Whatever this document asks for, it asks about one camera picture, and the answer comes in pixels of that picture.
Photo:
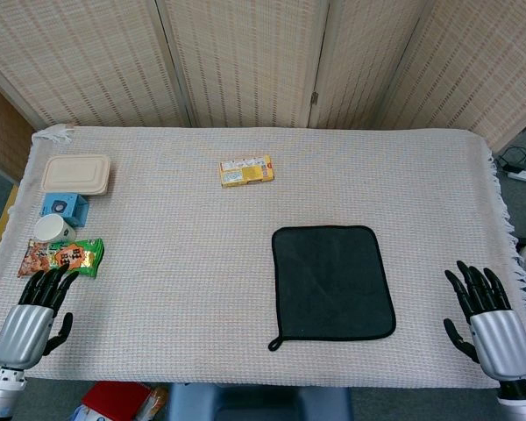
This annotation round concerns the green orange snack bag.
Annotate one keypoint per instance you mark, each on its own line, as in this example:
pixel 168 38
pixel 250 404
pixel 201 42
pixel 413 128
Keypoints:
pixel 66 259

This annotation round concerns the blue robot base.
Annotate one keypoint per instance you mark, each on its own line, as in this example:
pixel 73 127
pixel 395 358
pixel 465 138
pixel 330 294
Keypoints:
pixel 258 403

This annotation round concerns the orange snack packet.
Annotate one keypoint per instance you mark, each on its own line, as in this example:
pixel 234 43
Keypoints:
pixel 153 401

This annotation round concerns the yellow snack box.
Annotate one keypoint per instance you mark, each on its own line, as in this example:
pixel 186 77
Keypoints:
pixel 247 170

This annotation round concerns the white paper cup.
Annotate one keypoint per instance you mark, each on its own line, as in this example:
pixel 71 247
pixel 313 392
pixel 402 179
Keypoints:
pixel 52 229

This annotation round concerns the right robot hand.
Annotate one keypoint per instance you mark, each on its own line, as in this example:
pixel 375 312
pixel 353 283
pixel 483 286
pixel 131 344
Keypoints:
pixel 499 342

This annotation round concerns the red package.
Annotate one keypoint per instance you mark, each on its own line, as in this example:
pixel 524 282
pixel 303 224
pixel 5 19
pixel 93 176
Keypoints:
pixel 114 397

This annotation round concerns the woven beige tablecloth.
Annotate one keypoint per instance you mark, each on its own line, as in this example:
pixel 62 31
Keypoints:
pixel 254 263

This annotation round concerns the blue cardboard box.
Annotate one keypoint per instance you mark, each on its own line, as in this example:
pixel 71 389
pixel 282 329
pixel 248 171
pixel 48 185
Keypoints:
pixel 66 209

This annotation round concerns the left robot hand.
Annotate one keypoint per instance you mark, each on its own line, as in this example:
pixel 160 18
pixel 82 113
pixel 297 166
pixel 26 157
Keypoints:
pixel 19 331

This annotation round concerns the black and yellow cloth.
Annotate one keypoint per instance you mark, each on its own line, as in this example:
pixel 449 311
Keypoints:
pixel 333 285

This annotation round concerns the beige lunch box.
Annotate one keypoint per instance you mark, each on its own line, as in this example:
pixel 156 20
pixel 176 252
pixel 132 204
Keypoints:
pixel 76 175

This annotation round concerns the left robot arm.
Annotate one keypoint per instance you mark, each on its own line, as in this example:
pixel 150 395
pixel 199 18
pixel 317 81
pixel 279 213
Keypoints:
pixel 0 390

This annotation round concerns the folding woven screen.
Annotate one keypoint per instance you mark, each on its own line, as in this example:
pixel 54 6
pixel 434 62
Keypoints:
pixel 263 61

